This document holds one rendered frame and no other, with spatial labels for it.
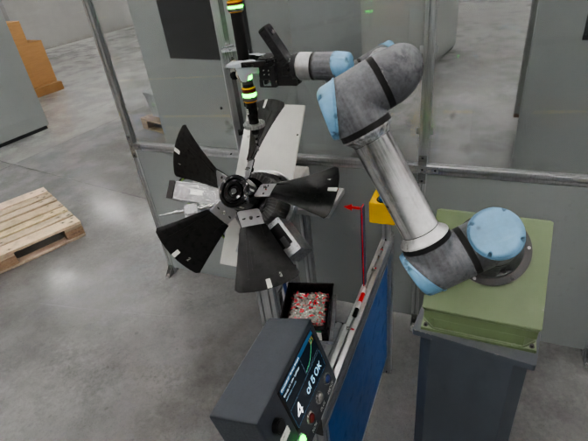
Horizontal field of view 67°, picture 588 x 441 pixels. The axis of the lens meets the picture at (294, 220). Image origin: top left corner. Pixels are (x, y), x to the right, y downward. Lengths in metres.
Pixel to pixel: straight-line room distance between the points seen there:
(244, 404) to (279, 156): 1.17
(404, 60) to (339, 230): 1.58
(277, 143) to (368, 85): 0.96
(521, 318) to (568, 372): 1.44
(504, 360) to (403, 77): 0.75
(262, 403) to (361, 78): 0.65
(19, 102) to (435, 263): 6.60
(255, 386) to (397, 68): 0.67
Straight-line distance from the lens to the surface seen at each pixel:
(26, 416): 2.88
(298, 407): 0.94
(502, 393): 1.41
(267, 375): 0.90
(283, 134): 1.85
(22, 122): 7.21
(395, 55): 0.97
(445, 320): 1.27
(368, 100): 0.94
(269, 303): 2.04
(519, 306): 1.25
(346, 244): 2.48
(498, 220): 1.05
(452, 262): 1.04
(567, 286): 2.46
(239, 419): 0.86
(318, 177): 1.56
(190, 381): 2.60
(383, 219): 1.72
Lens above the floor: 1.94
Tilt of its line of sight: 32 degrees down
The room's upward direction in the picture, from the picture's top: 7 degrees counter-clockwise
